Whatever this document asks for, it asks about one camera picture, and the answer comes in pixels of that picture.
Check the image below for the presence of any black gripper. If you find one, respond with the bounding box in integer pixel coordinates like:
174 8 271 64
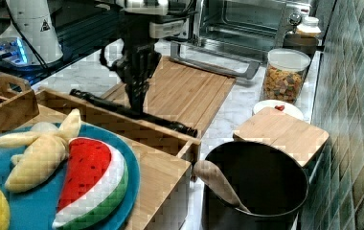
113 13 161 114

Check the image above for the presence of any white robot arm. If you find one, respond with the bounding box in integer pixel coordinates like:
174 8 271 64
0 0 191 113

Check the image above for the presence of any wooden drawer cabinet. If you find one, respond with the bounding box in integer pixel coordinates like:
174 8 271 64
16 104 193 230

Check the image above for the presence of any wooden cutting board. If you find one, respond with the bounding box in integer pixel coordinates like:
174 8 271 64
101 56 238 138

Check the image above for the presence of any stainless toaster oven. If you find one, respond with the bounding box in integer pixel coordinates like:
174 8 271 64
171 0 316 80

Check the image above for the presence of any plush watermelon slice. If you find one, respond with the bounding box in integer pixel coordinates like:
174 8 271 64
52 137 128 230

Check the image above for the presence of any plush peeled banana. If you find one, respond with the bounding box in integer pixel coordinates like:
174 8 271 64
0 109 81 193

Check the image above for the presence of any wooden spoon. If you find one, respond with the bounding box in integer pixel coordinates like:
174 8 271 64
193 160 249 213

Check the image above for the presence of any wooden tea box tray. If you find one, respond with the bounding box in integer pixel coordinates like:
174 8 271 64
0 73 39 133

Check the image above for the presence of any clear cereal jar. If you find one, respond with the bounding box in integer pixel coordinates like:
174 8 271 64
261 48 311 104

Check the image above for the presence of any white small plate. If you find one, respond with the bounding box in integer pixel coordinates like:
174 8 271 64
253 100 304 120

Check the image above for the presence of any white lid spice jar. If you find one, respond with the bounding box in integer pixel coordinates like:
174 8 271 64
283 13 321 58

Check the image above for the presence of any wooden lid teal container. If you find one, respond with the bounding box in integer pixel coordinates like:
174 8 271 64
233 107 330 182

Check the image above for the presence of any black pot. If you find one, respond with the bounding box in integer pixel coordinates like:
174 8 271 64
201 141 309 230

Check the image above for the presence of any blue round plate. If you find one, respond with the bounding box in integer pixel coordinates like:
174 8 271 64
0 125 140 230

